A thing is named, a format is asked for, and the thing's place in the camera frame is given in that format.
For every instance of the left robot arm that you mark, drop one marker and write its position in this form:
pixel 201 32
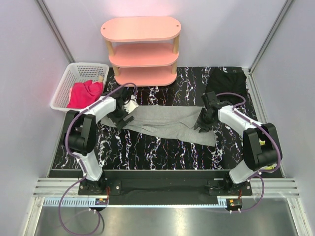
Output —
pixel 79 128

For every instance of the pink three-tier shelf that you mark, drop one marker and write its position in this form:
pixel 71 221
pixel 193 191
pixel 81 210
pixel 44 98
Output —
pixel 143 50

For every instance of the white plastic basket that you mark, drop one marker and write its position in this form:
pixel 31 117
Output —
pixel 78 72

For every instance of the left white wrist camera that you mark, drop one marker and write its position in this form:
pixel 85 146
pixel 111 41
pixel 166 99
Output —
pixel 131 105

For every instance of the grey t-shirt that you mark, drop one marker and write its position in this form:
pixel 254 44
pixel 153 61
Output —
pixel 170 122

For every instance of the black t-shirt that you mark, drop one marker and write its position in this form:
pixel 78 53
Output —
pixel 223 82

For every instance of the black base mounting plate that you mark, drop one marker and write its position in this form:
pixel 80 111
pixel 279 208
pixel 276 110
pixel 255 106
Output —
pixel 164 187

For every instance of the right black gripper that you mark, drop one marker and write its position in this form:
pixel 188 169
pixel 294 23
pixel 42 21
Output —
pixel 199 123

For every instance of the pink t-shirt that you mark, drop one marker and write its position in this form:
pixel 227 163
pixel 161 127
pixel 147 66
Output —
pixel 70 95

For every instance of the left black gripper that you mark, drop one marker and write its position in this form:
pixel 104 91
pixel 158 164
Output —
pixel 119 122

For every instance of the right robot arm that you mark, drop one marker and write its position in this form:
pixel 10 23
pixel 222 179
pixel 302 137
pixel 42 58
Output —
pixel 251 131

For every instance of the red t-shirt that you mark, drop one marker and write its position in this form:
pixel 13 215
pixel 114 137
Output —
pixel 85 94

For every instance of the green treehouse book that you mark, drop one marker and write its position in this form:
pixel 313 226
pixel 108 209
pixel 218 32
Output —
pixel 268 157

